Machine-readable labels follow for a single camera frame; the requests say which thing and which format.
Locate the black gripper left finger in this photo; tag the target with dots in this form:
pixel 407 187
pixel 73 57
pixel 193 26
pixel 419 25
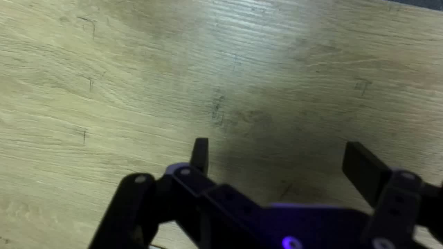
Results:
pixel 133 202

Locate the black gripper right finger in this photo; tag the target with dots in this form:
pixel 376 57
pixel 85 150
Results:
pixel 396 202

